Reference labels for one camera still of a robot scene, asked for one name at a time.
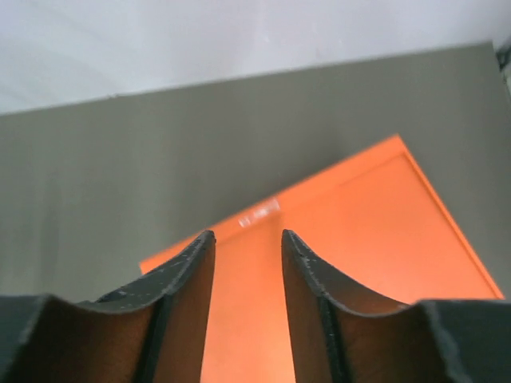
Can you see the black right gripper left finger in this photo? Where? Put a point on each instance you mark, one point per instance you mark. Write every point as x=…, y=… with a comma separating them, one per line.
x=150, y=330

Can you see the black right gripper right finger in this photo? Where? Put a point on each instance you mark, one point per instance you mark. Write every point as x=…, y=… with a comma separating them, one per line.
x=342, y=331

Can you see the orange drawer cabinet box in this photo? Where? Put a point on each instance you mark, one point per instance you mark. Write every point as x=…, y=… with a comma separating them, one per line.
x=374, y=216

